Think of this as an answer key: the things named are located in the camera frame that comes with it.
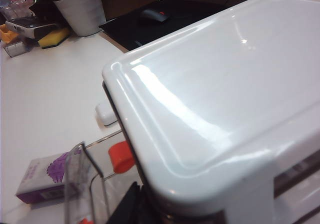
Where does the clear acrylic box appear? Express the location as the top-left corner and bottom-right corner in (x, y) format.
(3, 37), (33, 58)

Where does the white flower pot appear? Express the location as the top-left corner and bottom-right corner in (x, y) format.
(52, 0), (107, 38)

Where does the silver black device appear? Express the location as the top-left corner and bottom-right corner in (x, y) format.
(5, 17), (60, 40)

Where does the yellow sponge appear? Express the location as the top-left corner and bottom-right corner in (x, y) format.
(37, 27), (71, 50)

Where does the black computer mouse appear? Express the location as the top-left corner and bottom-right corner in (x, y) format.
(139, 8), (168, 23)

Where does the small black white clip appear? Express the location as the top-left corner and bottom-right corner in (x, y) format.
(95, 103), (119, 128)

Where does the purple white napkin pack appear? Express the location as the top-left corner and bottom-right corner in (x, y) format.
(16, 151), (86, 205)

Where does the black desk mat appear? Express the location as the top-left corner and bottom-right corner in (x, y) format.
(99, 0), (227, 52)

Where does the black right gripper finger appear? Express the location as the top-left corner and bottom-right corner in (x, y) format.
(106, 180), (152, 224)

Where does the yellow paper piece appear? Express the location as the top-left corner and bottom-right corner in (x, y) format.
(0, 24), (20, 44)

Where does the white drawer cabinet frame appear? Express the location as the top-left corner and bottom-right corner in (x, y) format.
(101, 0), (320, 224)

